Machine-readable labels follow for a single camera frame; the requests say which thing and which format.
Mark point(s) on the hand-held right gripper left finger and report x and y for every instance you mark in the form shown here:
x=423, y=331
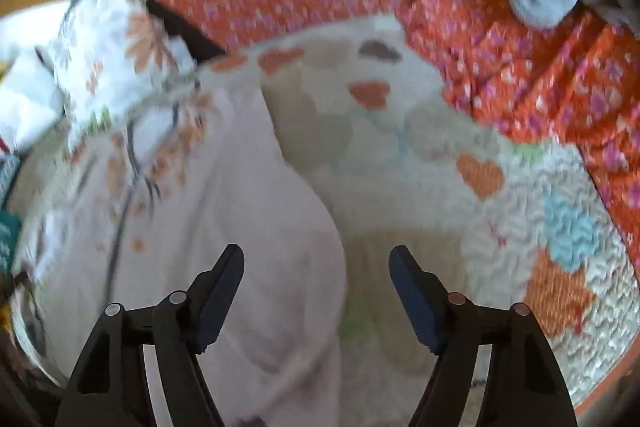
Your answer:
x=223, y=292

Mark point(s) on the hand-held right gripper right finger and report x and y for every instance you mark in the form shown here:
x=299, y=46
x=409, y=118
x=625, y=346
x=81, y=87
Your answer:
x=411, y=294

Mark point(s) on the pale pink garment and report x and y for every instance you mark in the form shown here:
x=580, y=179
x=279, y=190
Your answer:
x=210, y=207

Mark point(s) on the white quilted printed blanket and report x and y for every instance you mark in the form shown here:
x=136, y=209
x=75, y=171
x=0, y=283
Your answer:
x=450, y=157

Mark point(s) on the teal patterned cloth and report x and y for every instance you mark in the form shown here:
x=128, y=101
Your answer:
x=7, y=207

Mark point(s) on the white floral pillow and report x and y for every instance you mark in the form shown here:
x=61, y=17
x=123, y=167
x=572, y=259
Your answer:
x=110, y=52

